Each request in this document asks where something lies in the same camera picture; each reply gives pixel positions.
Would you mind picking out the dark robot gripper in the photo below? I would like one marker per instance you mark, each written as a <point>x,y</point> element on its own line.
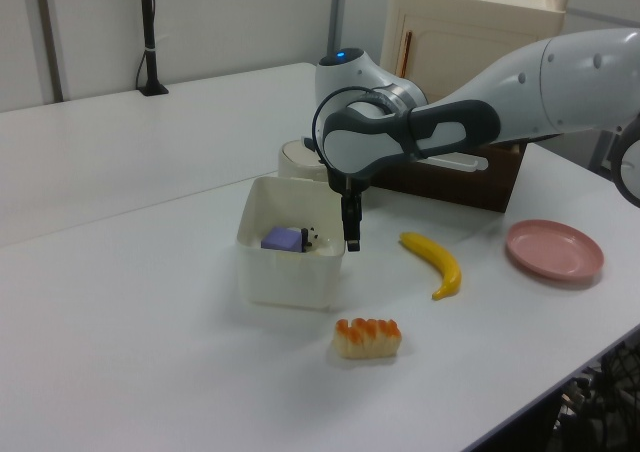
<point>350,182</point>

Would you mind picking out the cream plastic storage box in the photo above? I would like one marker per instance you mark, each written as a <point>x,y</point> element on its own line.
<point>287,277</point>

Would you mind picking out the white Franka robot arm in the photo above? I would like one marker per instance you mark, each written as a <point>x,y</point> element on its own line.
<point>575,87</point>

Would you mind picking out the white trash can with lid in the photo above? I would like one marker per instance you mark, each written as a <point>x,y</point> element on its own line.
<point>295,164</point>

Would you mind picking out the purple foam cube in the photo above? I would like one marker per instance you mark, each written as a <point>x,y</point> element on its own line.
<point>281,239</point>

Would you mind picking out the brown wooden drawer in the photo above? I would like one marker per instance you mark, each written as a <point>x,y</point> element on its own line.
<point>450,187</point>

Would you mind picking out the yellow toy banana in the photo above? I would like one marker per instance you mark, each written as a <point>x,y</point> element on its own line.
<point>440,262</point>

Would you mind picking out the toy bread with orange topping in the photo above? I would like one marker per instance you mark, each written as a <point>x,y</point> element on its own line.
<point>367,339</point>

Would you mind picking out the pink plastic plate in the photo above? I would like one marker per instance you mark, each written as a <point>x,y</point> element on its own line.
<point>552,249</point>

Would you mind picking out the cream plastic cabinet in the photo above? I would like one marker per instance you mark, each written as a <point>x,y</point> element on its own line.
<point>465,32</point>

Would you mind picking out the black pole stand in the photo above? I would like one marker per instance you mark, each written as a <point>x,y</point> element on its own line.
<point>148,32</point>

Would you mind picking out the black mesh chair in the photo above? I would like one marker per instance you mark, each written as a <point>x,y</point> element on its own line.
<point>607,397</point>

